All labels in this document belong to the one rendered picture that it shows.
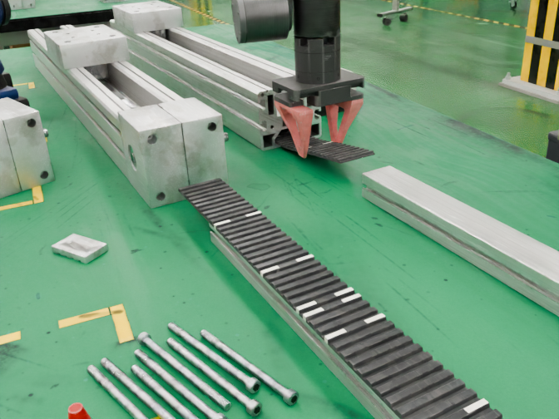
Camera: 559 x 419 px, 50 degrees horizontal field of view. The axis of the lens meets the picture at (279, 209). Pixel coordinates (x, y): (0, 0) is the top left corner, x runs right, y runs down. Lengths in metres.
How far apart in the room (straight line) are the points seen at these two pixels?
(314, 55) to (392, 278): 0.31
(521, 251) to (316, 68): 0.33
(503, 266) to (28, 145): 0.57
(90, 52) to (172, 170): 0.42
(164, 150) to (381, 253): 0.27
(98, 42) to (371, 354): 0.79
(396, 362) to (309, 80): 0.42
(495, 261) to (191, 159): 0.35
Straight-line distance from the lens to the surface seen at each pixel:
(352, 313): 0.46
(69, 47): 1.06
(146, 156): 0.69
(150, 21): 1.35
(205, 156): 0.71
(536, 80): 4.06
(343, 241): 0.61
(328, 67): 0.74
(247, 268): 0.55
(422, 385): 0.40
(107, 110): 0.81
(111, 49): 1.08
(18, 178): 0.82
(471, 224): 0.59
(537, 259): 0.55
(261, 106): 0.84
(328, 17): 0.73
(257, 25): 0.71
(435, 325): 0.50
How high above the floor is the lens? 1.08
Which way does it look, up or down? 27 degrees down
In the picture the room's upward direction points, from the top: 3 degrees counter-clockwise
